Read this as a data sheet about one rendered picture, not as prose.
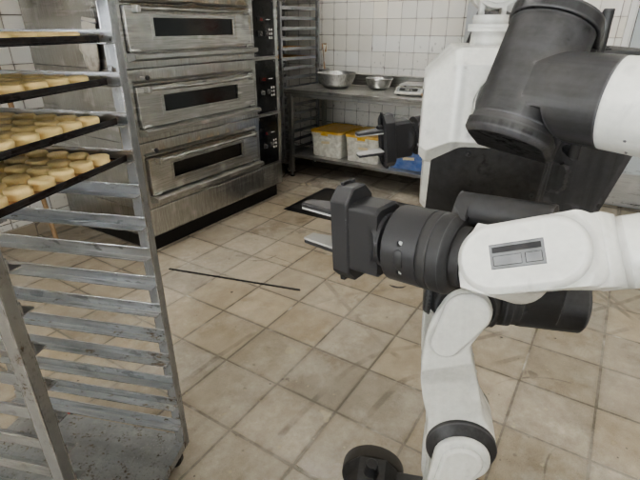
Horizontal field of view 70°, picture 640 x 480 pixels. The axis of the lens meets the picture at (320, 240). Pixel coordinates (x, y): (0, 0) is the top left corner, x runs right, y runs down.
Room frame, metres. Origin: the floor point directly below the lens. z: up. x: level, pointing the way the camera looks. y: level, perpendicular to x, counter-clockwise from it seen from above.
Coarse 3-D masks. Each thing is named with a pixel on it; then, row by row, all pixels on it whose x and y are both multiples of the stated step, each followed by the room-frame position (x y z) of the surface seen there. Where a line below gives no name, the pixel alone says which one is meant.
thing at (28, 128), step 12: (0, 120) 1.04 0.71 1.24; (12, 120) 1.05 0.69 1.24; (24, 120) 1.04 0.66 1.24; (36, 120) 1.05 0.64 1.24; (48, 120) 1.04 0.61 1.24; (60, 120) 1.06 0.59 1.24; (72, 120) 1.08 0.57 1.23; (84, 120) 1.05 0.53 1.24; (96, 120) 1.07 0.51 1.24; (0, 132) 0.91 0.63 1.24; (12, 132) 0.91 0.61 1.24; (24, 132) 0.91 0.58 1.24; (36, 132) 0.91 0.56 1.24; (48, 132) 0.93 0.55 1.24; (60, 132) 0.95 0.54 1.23; (0, 144) 0.82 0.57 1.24; (12, 144) 0.84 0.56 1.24; (24, 144) 0.87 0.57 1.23
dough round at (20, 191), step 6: (12, 186) 0.84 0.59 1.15; (18, 186) 0.84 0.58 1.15; (24, 186) 0.84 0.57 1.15; (30, 186) 0.84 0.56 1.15; (6, 192) 0.81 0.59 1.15; (12, 192) 0.81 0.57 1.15; (18, 192) 0.81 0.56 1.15; (24, 192) 0.82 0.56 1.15; (30, 192) 0.83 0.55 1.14; (12, 198) 0.81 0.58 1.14; (18, 198) 0.81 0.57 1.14; (24, 198) 0.82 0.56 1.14
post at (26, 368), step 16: (0, 256) 0.70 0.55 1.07; (0, 272) 0.69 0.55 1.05; (0, 288) 0.68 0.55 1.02; (0, 304) 0.68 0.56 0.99; (16, 304) 0.70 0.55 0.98; (0, 320) 0.68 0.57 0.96; (16, 320) 0.69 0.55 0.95; (16, 336) 0.68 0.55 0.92; (16, 352) 0.68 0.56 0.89; (32, 352) 0.70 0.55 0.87; (16, 368) 0.68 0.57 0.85; (32, 368) 0.69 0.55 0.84; (32, 384) 0.68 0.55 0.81; (32, 400) 0.68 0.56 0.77; (48, 400) 0.70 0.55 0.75; (32, 416) 0.68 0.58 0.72; (48, 416) 0.69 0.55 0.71; (48, 432) 0.68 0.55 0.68; (48, 448) 0.68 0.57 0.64; (64, 448) 0.70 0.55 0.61; (48, 464) 0.68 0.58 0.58; (64, 464) 0.69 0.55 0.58
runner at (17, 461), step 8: (0, 456) 0.75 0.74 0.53; (8, 456) 0.77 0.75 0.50; (16, 456) 0.77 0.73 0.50; (0, 464) 0.75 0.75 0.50; (8, 464) 0.74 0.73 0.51; (16, 464) 0.74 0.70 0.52; (24, 464) 0.73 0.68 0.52; (32, 464) 0.73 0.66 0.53; (40, 464) 0.75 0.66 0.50; (40, 472) 0.73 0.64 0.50; (48, 472) 0.72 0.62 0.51; (80, 472) 0.73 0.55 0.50
